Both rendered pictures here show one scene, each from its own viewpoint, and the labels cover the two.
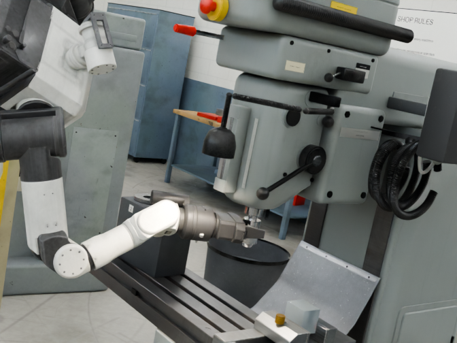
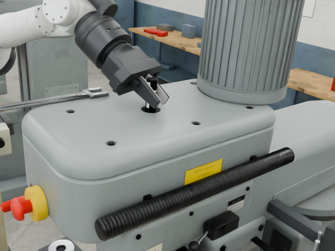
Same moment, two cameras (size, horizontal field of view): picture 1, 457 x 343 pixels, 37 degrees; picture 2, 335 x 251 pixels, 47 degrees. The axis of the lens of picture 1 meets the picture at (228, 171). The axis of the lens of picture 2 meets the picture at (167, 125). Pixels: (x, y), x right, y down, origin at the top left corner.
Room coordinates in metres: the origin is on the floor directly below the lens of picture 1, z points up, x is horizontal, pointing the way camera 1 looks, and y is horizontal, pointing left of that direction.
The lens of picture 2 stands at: (1.02, -0.12, 2.16)
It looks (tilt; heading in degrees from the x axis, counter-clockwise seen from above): 24 degrees down; 1
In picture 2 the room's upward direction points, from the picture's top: 4 degrees clockwise
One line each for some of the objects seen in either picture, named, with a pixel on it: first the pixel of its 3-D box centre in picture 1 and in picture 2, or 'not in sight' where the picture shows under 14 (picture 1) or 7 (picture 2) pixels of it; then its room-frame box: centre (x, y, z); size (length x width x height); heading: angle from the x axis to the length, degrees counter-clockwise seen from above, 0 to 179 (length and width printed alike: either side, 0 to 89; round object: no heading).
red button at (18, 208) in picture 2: (208, 5); (22, 207); (1.53, 0.11, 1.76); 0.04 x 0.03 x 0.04; 40
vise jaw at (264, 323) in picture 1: (281, 329); not in sight; (1.48, -0.19, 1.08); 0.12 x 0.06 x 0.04; 39
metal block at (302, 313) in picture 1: (300, 316); not in sight; (1.52, -0.23, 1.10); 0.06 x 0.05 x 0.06; 39
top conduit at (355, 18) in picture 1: (347, 20); (210, 184); (1.60, -0.20, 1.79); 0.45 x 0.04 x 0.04; 130
